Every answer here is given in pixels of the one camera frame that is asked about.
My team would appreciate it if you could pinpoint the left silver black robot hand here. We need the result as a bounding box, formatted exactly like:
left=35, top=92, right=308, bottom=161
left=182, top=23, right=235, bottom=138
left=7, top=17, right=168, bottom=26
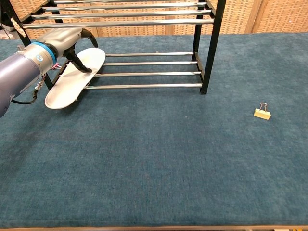
left=35, top=27, right=99, bottom=74

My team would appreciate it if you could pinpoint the white shoe insole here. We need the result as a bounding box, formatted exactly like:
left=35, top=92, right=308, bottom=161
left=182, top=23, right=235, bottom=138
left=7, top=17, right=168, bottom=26
left=44, top=47, right=107, bottom=111

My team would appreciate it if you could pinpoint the black metal shoe rack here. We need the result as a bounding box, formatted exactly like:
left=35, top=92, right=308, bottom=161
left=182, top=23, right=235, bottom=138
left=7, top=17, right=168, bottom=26
left=0, top=0, right=227, bottom=95

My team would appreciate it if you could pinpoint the beige braided tag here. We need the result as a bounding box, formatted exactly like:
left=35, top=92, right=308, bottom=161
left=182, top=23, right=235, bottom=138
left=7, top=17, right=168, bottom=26
left=11, top=17, right=27, bottom=38

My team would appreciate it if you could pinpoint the blue carpet table cover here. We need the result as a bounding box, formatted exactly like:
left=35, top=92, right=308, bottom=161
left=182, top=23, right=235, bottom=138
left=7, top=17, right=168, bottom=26
left=0, top=32, right=308, bottom=229

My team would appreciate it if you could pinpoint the yellow binder clip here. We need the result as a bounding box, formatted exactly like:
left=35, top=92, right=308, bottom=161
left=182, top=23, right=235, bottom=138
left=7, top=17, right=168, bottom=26
left=253, top=102, right=272, bottom=121

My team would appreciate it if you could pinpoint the rattan folding screen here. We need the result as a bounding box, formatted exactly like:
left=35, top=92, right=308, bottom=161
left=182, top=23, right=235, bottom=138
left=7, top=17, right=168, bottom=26
left=10, top=0, right=308, bottom=39

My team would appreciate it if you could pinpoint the black arm cable with connector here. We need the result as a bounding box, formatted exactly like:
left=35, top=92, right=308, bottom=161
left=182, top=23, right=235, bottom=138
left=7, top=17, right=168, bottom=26
left=11, top=80, right=47, bottom=105

